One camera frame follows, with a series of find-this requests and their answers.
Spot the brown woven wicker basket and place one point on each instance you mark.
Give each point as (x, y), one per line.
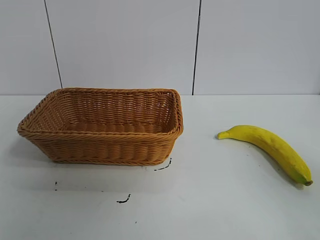
(100, 148)

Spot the yellow banana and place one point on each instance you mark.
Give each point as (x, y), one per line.
(275, 147)

